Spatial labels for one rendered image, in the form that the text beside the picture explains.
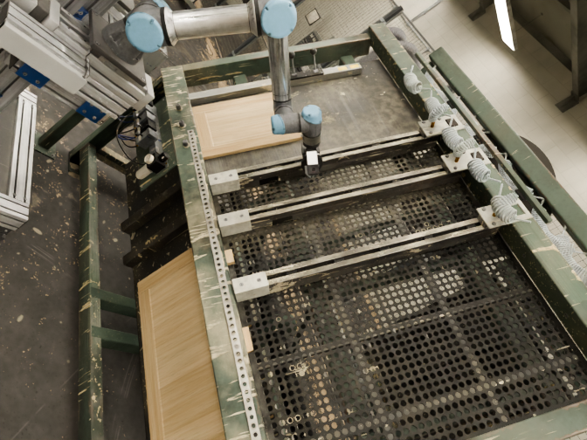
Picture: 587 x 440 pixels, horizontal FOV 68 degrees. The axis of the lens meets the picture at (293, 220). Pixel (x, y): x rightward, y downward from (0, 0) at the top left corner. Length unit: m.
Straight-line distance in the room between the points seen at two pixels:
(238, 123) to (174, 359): 1.15
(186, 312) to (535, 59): 7.05
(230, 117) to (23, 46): 1.04
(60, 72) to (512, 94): 6.93
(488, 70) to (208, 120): 6.42
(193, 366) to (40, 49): 1.26
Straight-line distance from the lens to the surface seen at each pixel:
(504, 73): 8.06
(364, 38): 2.78
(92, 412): 2.00
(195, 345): 1.94
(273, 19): 1.49
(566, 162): 7.08
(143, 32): 1.53
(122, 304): 2.30
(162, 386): 2.03
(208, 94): 2.40
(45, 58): 1.60
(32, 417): 2.08
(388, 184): 1.90
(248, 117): 2.26
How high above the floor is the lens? 1.69
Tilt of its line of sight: 17 degrees down
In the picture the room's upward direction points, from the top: 58 degrees clockwise
